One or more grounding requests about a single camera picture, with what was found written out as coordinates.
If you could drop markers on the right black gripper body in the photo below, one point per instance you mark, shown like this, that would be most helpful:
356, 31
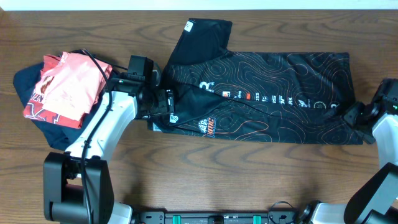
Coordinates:
354, 116

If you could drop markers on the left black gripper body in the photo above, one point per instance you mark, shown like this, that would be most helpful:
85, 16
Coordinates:
157, 104

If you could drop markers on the black printed cycling jersey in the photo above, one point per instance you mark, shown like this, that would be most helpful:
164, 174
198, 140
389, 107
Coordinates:
289, 97

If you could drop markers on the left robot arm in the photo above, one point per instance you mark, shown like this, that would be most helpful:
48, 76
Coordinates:
77, 183

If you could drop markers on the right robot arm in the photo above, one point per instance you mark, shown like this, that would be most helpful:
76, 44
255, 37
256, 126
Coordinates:
376, 123

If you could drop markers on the navy blue folded garment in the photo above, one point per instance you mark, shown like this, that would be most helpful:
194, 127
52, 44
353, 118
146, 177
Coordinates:
66, 95

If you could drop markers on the red printed folded shirt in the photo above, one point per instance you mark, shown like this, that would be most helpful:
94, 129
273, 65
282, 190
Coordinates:
40, 109

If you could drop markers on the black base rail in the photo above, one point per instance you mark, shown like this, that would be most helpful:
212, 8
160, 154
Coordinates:
276, 216

